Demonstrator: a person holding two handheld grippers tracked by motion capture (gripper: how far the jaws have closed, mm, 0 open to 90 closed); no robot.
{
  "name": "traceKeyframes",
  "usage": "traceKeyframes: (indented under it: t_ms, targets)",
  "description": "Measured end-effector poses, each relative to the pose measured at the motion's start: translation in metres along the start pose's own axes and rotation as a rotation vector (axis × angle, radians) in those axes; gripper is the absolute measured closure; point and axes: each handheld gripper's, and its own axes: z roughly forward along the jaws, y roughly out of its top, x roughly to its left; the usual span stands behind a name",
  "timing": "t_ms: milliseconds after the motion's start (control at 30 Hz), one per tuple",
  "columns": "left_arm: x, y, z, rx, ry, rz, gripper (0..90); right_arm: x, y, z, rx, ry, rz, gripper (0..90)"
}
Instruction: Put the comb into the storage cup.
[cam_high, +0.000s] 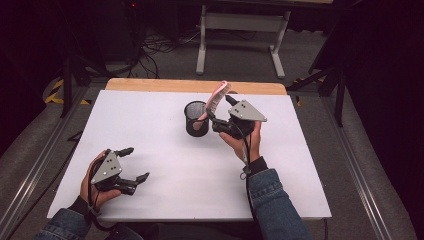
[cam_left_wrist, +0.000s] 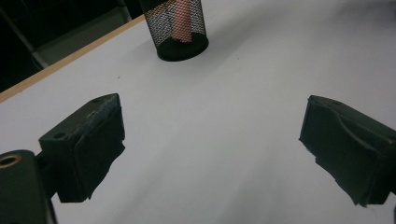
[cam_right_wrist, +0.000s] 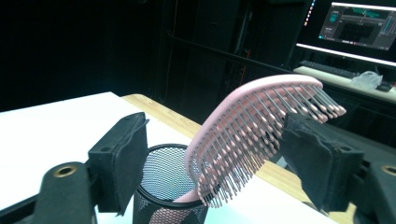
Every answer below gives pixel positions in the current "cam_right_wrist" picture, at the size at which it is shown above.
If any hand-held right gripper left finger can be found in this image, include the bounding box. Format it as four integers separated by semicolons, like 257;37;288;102
87;111;150;217

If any black keyboard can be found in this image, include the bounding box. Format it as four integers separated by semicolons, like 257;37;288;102
298;59;360;80

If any pink hairbrush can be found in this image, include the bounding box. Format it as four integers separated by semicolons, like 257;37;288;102
172;73;347;209

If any black mesh pen cup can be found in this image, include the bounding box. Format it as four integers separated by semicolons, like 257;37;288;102
132;143;210;224

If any clear plastic bag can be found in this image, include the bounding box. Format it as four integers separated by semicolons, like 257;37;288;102
349;70;385;91

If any computer monitor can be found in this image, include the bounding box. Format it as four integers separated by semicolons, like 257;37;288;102
294;0;396;68

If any light wooden desk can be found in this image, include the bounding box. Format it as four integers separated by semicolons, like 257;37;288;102
292;65;396;105

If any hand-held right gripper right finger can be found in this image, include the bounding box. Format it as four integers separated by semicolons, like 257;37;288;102
277;111;366;214

